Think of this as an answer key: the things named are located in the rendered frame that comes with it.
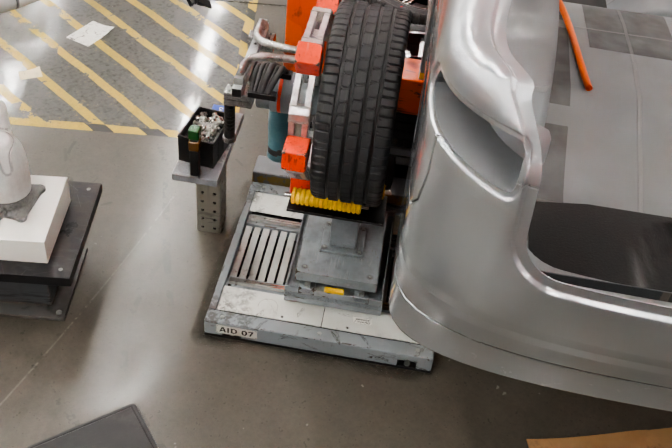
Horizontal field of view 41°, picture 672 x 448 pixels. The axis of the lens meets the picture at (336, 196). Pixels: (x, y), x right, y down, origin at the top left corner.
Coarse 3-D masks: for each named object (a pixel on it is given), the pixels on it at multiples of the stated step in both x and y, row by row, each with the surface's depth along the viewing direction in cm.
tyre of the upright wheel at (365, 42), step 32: (352, 0) 284; (352, 32) 268; (384, 32) 269; (352, 64) 263; (384, 64) 264; (320, 96) 264; (352, 96) 263; (384, 96) 262; (320, 128) 265; (352, 128) 264; (384, 128) 264; (320, 160) 271; (352, 160) 269; (384, 160) 268; (320, 192) 284; (352, 192) 282
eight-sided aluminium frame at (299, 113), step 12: (312, 12) 284; (324, 12) 285; (312, 24) 278; (324, 24) 279; (324, 36) 279; (300, 84) 271; (312, 84) 269; (312, 96) 270; (300, 108) 269; (288, 120) 270; (300, 120) 270; (288, 132) 273; (312, 132) 318
